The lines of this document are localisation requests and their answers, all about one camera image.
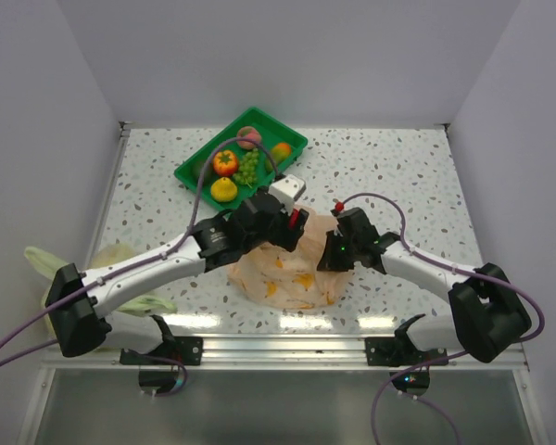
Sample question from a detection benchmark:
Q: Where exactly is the green orange mango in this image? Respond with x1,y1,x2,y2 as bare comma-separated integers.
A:
264,142,292,172

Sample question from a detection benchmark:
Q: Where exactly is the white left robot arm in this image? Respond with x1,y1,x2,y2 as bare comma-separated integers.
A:
45,184,309,364

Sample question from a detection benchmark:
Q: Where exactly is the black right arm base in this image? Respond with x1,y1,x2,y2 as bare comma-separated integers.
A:
364,314,449,367

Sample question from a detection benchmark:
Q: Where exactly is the yellow lemon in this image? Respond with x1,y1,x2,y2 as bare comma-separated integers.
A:
209,177,238,203

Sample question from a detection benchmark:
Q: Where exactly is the green lime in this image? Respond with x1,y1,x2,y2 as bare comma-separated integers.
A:
192,160,205,179

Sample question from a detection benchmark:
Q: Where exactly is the pink green peach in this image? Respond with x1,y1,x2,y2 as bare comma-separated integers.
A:
236,126,262,151

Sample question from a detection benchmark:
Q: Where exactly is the green grape bunch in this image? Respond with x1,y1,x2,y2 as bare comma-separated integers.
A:
232,148,259,187

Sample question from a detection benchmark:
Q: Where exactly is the red apple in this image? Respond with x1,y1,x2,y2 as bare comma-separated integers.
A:
287,209,299,230

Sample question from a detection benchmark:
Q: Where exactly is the orange translucent plastic bag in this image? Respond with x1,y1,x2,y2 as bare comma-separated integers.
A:
228,208,352,310

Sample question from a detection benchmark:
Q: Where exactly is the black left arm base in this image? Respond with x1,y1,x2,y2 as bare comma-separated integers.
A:
120,315,204,366

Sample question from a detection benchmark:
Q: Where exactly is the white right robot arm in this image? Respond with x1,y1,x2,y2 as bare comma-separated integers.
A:
317,204,532,366

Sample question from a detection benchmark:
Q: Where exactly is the green plastic tray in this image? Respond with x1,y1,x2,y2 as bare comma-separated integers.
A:
174,107,308,210

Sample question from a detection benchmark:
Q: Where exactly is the aluminium side rail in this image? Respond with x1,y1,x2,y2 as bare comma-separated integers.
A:
84,121,132,265

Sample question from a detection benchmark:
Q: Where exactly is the green translucent plastic bag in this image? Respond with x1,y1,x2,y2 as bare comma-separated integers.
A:
23,243,177,317

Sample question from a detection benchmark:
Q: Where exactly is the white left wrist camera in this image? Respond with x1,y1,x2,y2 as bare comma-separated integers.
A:
269,174,306,206

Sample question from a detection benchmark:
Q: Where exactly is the aluminium front rail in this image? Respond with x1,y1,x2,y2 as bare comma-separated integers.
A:
42,335,528,371

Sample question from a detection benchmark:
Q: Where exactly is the red fruit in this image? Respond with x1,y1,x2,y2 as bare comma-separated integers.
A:
212,150,239,177

